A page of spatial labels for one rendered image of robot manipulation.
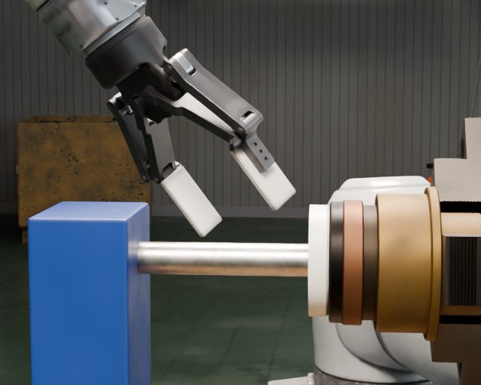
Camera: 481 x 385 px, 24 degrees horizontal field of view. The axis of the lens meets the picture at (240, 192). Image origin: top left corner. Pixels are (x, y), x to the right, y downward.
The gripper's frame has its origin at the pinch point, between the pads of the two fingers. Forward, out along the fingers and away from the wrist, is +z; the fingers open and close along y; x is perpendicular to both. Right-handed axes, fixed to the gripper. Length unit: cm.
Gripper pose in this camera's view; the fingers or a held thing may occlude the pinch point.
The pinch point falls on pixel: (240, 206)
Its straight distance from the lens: 107.5
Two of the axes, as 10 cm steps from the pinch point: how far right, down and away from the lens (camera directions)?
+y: 5.1, -2.1, -8.3
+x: 6.3, -5.7, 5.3
